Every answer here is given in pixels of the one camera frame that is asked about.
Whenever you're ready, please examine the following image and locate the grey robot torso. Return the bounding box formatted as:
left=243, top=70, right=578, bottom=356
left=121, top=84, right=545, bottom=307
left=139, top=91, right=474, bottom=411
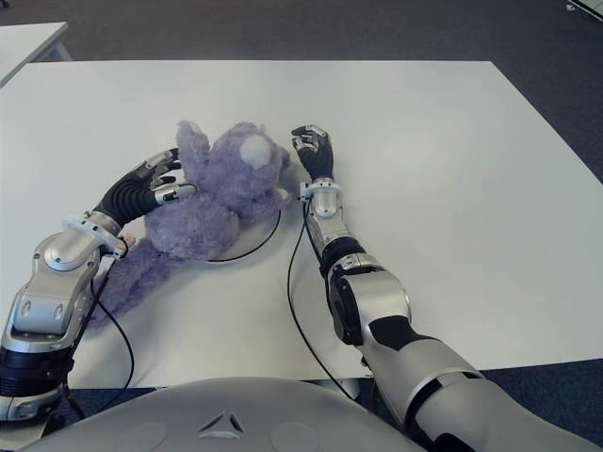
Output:
left=16, top=376, right=428, bottom=452

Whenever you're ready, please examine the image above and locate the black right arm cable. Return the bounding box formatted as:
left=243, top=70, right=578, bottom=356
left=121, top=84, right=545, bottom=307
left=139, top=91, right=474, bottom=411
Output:
left=287, top=200, right=359, bottom=395

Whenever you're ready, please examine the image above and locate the small left wrist camera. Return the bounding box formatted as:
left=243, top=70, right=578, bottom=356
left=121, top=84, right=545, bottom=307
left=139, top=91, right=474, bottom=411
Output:
left=112, top=233, right=137, bottom=258

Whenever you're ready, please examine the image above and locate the purple plush doll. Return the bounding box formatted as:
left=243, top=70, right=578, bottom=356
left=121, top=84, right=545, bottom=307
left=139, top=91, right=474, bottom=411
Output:
left=84, top=120, right=293, bottom=329

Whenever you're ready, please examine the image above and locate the white side table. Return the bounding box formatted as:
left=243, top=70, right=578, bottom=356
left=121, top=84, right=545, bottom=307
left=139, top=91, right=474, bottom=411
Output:
left=0, top=22, right=72, bottom=89

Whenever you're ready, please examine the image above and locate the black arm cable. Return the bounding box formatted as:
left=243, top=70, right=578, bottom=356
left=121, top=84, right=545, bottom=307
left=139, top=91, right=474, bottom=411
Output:
left=287, top=200, right=359, bottom=395
left=60, top=256, right=136, bottom=420

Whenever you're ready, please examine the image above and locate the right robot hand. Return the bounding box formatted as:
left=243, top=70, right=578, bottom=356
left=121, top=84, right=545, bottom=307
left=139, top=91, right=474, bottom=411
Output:
left=290, top=123, right=336, bottom=183

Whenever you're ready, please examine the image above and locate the white plate with black rim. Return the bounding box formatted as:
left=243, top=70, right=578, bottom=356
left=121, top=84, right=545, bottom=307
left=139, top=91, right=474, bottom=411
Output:
left=204, top=209, right=283, bottom=265

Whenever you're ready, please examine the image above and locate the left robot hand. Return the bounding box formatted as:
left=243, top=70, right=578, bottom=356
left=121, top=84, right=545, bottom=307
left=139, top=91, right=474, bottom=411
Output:
left=91, top=147, right=198, bottom=226

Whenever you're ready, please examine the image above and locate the small white object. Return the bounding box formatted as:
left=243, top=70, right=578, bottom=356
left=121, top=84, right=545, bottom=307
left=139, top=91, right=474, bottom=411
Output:
left=562, top=0, right=603, bottom=15

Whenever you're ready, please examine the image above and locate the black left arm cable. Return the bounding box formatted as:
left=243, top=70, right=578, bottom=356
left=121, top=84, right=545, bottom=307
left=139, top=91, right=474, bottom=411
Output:
left=60, top=256, right=136, bottom=420

